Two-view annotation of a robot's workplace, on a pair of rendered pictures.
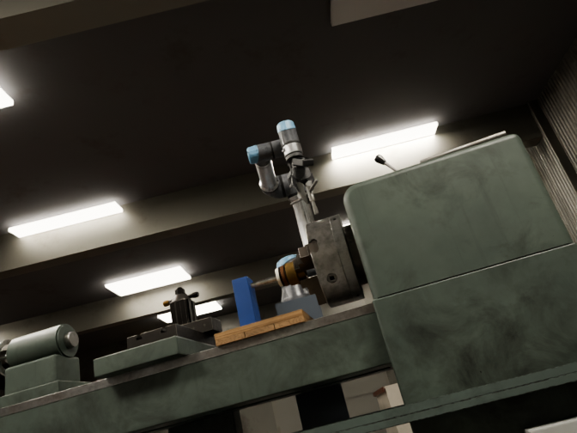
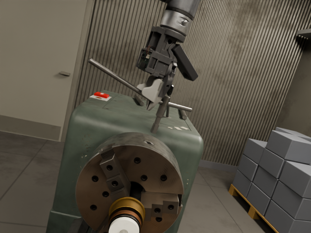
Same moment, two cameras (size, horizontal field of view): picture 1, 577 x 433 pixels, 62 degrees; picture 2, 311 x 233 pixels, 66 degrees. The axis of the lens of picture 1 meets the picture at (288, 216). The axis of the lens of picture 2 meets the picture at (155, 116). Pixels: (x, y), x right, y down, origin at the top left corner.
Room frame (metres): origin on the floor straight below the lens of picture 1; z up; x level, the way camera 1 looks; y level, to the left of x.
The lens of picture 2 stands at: (1.79, 0.56, 1.45)
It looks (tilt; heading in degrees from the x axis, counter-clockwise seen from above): 11 degrees down; 258
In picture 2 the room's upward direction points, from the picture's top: 15 degrees clockwise
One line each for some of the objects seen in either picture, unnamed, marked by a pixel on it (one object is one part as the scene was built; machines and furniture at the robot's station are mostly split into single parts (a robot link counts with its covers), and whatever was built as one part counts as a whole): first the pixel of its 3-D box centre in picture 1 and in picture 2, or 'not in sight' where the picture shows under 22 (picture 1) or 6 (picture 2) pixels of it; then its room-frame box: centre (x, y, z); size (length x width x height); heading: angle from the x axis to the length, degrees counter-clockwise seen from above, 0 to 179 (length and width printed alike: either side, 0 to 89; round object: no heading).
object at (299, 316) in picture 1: (273, 334); not in sight; (1.70, 0.16, 0.88); 0.36 x 0.30 x 0.04; 172
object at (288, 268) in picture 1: (293, 273); (126, 217); (1.69, 0.03, 1.08); 0.09 x 0.09 x 0.09; 82
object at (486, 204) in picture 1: (443, 235); (133, 148); (1.63, -0.51, 1.06); 0.59 x 0.48 x 0.39; 82
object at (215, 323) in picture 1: (192, 332); not in sight; (1.83, 0.47, 1.00); 0.20 x 0.10 x 0.05; 82
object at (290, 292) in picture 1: (294, 293); not in sight; (2.25, 0.06, 1.15); 0.15 x 0.15 x 0.10
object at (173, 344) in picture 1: (172, 362); not in sight; (1.80, 0.55, 0.89); 0.53 x 0.30 x 0.06; 172
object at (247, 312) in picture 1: (248, 309); not in sight; (1.71, 0.23, 1.00); 0.08 x 0.06 x 0.23; 172
